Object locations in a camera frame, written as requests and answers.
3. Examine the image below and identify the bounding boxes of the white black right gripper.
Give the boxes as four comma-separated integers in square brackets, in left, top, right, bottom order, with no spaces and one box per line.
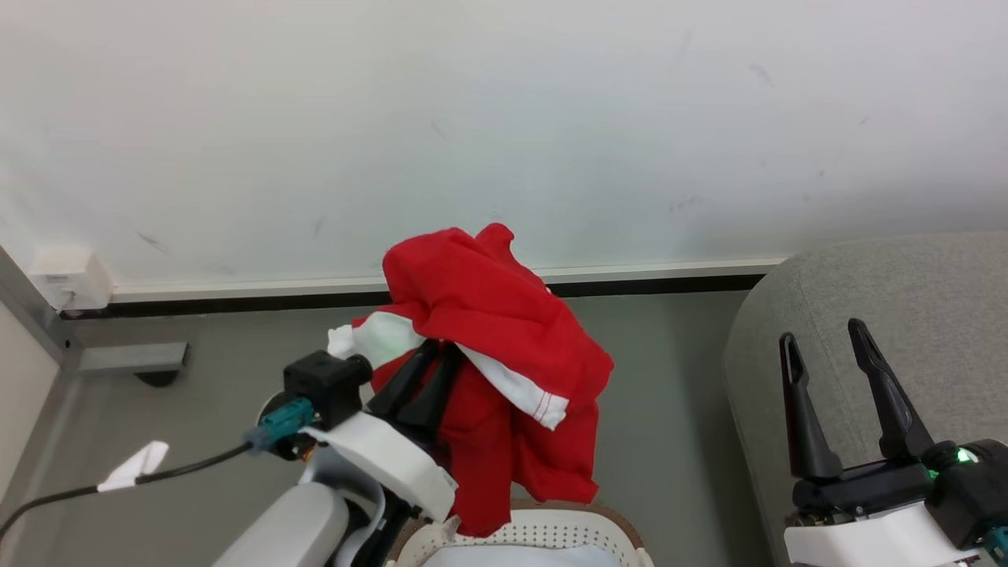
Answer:
[779,317,987,567]

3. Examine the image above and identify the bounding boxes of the red garment with white trim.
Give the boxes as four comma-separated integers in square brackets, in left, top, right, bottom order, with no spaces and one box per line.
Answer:
[327,223,615,539]

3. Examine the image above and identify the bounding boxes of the white paper cable tag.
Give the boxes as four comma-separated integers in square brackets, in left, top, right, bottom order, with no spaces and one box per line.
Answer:
[97,440,170,493]

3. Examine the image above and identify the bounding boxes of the white and black baseboard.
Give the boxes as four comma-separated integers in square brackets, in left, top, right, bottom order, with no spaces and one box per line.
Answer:
[60,255,790,321]

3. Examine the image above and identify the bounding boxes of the white perforated laundry basket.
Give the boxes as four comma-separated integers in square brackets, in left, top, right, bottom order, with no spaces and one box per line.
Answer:
[384,499,655,567]

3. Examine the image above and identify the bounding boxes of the grey fabric sofa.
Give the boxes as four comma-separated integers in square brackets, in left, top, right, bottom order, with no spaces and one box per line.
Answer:
[723,230,1008,567]

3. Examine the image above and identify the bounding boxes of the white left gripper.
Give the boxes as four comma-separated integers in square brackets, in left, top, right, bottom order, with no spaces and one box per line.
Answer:
[302,339,467,523]

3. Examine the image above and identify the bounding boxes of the white wall outlet box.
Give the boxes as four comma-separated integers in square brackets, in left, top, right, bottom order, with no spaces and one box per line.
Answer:
[28,245,114,313]

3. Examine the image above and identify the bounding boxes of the black cable with teal plug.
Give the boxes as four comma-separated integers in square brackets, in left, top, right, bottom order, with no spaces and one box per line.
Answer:
[0,397,317,544]

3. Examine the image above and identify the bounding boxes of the grey metal frame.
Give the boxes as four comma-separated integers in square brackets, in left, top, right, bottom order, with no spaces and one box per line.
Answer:
[0,244,191,513]

